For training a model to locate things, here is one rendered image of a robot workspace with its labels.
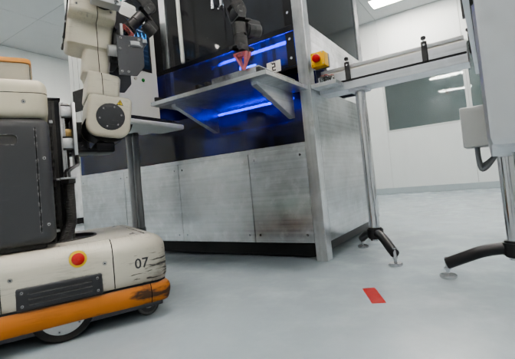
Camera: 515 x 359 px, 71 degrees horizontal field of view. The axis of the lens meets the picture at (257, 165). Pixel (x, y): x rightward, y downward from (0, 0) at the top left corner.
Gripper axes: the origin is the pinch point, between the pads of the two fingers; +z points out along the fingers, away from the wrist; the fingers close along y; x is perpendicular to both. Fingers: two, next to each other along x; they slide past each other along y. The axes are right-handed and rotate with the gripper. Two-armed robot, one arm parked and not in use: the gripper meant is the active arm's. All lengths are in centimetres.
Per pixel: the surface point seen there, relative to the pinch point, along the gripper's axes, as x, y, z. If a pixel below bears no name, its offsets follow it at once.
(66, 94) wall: 541, 236, -143
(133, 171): 100, 17, 35
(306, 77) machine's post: -11.3, 38.5, 0.1
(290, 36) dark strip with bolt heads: -5.1, 38.8, -23.2
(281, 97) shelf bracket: -2.9, 26.0, 9.7
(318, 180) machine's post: -12, 38, 52
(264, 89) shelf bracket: -2.9, 10.0, 8.4
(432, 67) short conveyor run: -67, 49, 7
